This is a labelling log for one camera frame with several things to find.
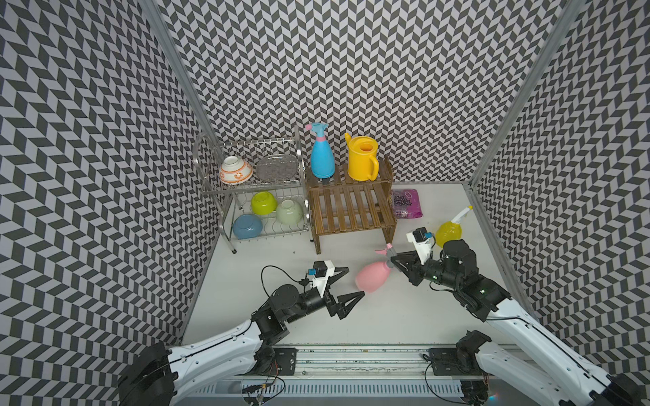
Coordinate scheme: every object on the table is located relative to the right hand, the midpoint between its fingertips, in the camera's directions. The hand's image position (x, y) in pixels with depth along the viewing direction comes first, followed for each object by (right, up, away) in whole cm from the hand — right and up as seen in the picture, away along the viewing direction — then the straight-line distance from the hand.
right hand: (394, 262), depth 74 cm
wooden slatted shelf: (-16, +18, +20) cm, 31 cm away
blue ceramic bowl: (-50, +9, +17) cm, 53 cm away
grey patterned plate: (-37, +29, +10) cm, 48 cm away
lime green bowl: (-46, +18, +25) cm, 55 cm away
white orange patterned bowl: (-49, +28, +5) cm, 57 cm away
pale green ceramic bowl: (-36, +14, +22) cm, 44 cm away
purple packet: (+12, +18, +31) cm, 38 cm away
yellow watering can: (-9, +30, +5) cm, 32 cm away
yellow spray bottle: (+24, +8, +16) cm, 30 cm away
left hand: (-12, -4, -5) cm, 14 cm away
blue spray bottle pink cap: (-22, +31, +7) cm, 38 cm away
